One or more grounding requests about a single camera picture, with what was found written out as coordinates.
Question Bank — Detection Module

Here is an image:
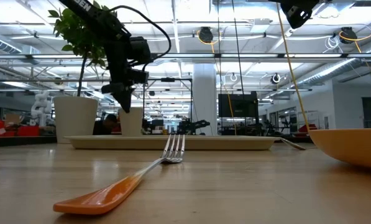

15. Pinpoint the silver ceiling duct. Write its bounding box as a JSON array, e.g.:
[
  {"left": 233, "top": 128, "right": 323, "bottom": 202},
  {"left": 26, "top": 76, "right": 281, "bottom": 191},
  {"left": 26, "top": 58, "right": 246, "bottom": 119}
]
[{"left": 292, "top": 57, "right": 368, "bottom": 90}]

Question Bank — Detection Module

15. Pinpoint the green leafy plant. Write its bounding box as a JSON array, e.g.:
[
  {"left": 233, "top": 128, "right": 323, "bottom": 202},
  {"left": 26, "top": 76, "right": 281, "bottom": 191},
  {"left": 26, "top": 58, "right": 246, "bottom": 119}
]
[{"left": 47, "top": 0, "right": 118, "bottom": 98}]

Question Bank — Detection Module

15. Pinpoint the black hanging cable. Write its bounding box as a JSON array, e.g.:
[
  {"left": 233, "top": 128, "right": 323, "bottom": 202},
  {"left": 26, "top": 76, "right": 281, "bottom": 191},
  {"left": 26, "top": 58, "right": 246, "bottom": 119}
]
[{"left": 231, "top": 0, "right": 247, "bottom": 94}]

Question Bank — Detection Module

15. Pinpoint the black monitor screen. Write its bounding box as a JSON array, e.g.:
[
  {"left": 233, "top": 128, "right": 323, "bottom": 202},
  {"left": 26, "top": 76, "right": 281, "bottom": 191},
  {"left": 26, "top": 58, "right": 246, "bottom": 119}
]
[{"left": 218, "top": 91, "right": 260, "bottom": 119}]

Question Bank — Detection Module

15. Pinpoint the orange bowl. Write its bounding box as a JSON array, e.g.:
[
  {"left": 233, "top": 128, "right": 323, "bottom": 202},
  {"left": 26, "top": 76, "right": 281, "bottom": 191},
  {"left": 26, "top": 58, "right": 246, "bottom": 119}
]
[{"left": 308, "top": 128, "right": 371, "bottom": 170}]

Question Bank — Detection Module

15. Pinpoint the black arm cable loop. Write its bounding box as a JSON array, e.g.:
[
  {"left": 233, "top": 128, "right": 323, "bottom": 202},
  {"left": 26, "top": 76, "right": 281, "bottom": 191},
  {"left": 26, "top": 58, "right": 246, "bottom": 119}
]
[{"left": 109, "top": 4, "right": 173, "bottom": 73}]

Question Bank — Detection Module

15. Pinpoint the person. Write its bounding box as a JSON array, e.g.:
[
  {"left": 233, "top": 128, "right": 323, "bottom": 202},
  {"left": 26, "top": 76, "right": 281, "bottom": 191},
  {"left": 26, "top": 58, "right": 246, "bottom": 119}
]
[{"left": 93, "top": 113, "right": 119, "bottom": 136}]

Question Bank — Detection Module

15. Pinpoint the white building pillar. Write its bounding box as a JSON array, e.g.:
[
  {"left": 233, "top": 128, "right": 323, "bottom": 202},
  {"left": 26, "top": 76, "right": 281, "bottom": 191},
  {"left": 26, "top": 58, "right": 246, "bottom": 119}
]
[{"left": 192, "top": 63, "right": 219, "bottom": 136}]

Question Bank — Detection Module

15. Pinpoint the yellow hanging cable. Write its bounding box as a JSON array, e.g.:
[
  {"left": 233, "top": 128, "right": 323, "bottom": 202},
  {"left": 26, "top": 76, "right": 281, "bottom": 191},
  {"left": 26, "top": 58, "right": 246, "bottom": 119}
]
[{"left": 275, "top": 2, "right": 311, "bottom": 132}]

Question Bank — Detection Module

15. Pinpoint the black metal stand frame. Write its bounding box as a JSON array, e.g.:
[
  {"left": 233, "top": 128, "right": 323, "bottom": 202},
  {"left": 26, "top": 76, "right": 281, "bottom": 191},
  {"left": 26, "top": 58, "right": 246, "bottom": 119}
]
[{"left": 142, "top": 77, "right": 195, "bottom": 135}]

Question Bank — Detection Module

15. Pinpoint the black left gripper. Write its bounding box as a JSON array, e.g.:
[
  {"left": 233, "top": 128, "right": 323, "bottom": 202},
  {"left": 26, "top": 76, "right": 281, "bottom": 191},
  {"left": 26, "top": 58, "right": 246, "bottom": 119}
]
[{"left": 101, "top": 35, "right": 152, "bottom": 114}]

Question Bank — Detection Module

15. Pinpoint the fork with orange handle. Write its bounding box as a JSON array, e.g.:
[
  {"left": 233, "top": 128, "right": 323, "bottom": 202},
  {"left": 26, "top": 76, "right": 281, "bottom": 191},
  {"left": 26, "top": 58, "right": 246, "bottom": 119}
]
[{"left": 52, "top": 134, "right": 186, "bottom": 216}]

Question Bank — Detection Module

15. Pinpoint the black table frame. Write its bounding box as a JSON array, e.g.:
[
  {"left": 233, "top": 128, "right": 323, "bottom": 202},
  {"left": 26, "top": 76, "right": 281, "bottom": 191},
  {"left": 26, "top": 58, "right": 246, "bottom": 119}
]
[{"left": 0, "top": 135, "right": 58, "bottom": 148}]

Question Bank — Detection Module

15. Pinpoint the spoon with orange handle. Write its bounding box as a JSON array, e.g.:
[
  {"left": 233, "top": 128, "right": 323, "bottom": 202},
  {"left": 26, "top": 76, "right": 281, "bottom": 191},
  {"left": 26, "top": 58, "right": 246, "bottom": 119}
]
[{"left": 280, "top": 138, "right": 318, "bottom": 151}]

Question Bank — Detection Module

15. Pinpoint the red bin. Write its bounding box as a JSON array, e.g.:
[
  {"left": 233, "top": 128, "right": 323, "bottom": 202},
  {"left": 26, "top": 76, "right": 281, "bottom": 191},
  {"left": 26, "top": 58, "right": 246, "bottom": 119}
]
[{"left": 0, "top": 116, "right": 40, "bottom": 138}]

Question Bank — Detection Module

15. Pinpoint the white cup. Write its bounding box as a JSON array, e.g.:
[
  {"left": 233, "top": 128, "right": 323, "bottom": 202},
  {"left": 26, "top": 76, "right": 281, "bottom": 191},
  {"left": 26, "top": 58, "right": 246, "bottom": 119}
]
[{"left": 117, "top": 107, "right": 144, "bottom": 136}]

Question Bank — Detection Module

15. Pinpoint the beige plastic tray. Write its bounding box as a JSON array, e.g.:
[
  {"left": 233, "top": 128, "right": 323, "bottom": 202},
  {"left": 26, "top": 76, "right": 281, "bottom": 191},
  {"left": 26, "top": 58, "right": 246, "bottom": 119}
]
[{"left": 63, "top": 134, "right": 281, "bottom": 151}]

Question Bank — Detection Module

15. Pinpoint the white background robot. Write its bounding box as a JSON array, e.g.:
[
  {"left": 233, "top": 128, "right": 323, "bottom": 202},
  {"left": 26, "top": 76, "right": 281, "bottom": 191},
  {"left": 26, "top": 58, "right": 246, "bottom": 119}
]
[{"left": 30, "top": 90, "right": 53, "bottom": 128}]

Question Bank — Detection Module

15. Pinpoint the white plant pot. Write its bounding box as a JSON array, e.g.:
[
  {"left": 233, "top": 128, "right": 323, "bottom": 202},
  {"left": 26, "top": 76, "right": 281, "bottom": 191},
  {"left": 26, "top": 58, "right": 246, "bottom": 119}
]
[{"left": 53, "top": 95, "right": 99, "bottom": 144}]

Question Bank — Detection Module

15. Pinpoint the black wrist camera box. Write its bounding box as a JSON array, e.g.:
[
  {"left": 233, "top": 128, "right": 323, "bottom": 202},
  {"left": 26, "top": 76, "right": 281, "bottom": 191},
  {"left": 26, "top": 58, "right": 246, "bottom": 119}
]
[{"left": 131, "top": 68, "right": 150, "bottom": 85}]

